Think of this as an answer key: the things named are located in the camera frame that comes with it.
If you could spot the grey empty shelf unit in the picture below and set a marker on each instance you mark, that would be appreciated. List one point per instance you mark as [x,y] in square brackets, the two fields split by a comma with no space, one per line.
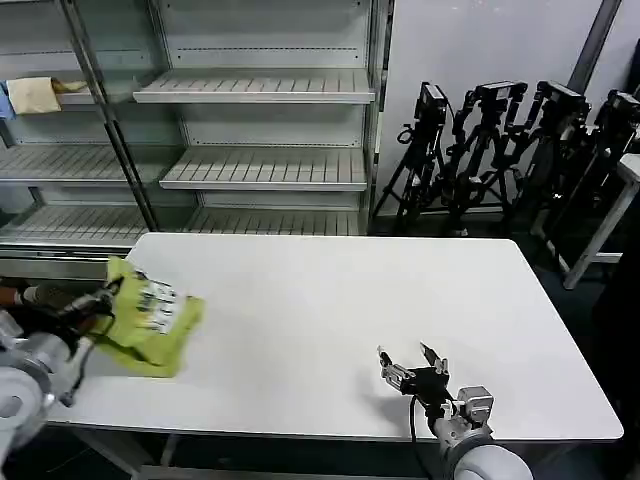
[270,125]

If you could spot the metal rack with glass panels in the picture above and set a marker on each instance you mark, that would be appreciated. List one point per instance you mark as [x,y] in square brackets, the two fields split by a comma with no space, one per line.
[75,165]

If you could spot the tan crumpled cloth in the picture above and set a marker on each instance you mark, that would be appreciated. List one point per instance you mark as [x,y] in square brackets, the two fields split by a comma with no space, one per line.
[70,86]

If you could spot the grey slanted post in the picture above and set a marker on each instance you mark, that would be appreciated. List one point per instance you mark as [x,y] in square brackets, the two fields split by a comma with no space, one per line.
[595,45]

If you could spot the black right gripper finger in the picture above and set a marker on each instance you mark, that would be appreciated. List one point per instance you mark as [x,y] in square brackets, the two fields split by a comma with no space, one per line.
[436,361]
[392,372]

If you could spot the yellow-green shirt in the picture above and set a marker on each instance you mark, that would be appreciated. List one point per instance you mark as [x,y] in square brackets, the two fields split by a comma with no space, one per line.
[150,325]

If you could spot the white side table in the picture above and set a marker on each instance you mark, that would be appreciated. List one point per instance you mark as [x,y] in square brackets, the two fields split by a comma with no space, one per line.
[607,220]

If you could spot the black camera tripod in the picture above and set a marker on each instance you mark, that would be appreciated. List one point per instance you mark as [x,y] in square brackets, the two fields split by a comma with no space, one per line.
[615,130]
[425,145]
[487,145]
[555,145]

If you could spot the blue cloth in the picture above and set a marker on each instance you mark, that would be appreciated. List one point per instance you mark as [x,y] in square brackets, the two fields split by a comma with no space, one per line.
[5,102]

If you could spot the beige folded cloth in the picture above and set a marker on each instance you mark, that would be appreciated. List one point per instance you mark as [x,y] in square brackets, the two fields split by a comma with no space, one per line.
[35,95]

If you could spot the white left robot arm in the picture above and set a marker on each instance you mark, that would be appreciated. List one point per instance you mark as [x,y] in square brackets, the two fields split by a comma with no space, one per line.
[20,390]

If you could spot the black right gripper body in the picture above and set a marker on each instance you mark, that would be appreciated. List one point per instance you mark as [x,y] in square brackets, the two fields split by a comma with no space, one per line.
[427,382]

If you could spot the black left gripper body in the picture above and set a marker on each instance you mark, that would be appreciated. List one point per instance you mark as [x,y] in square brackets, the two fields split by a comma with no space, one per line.
[75,325]

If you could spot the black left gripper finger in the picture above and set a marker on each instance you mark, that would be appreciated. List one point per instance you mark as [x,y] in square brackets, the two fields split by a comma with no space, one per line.
[95,299]

